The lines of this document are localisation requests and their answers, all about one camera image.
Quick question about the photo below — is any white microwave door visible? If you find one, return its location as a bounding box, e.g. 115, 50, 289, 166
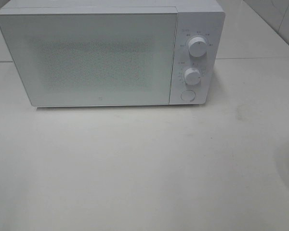
0, 13, 177, 107

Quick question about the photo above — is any white round door button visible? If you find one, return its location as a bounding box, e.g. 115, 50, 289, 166
181, 90, 196, 102

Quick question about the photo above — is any white microwave knob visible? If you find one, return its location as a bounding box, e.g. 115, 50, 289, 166
187, 36, 207, 57
184, 68, 201, 86

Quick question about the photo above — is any white microwave oven body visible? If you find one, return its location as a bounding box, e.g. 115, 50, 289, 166
0, 0, 225, 106

